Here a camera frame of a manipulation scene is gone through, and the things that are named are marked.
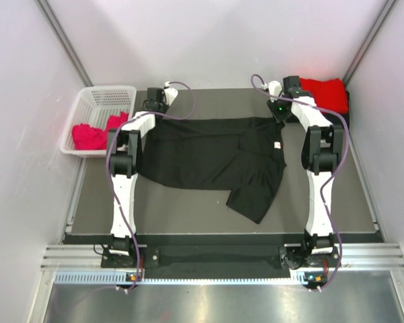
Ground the black t-shirt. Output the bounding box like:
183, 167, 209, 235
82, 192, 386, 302
324, 90, 350, 129
140, 117, 286, 223

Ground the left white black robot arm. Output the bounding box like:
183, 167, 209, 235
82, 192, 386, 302
104, 86, 178, 267

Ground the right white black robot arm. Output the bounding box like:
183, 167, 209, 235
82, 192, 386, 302
263, 76, 344, 268

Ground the red folded t-shirt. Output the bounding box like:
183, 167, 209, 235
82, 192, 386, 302
300, 78, 349, 114

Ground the black folded t-shirt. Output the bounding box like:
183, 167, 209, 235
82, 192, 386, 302
324, 90, 350, 129

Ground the white plastic basket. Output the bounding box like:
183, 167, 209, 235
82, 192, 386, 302
60, 85, 137, 157

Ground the pink crumpled t-shirt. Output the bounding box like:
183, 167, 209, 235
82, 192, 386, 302
71, 112, 129, 150

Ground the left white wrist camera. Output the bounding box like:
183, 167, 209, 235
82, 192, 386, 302
164, 81, 178, 106

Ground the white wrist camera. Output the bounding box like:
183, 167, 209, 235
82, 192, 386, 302
164, 81, 178, 106
262, 81, 283, 102

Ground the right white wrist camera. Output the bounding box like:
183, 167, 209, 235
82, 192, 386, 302
262, 81, 283, 102

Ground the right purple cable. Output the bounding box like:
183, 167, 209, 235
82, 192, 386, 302
250, 73, 349, 292

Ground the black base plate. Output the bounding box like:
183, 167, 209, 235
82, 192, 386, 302
101, 244, 338, 269

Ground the left aluminium corner post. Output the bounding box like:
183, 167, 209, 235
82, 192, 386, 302
34, 0, 93, 87

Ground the aluminium corner post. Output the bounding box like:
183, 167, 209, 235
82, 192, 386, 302
34, 0, 93, 87
343, 0, 399, 86

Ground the right aluminium corner post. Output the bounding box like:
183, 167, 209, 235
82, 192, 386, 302
343, 0, 399, 86

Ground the aluminium frame rail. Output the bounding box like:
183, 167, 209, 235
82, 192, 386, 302
41, 243, 404, 271

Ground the grey slotted cable duct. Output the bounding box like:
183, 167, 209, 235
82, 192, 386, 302
55, 271, 322, 286

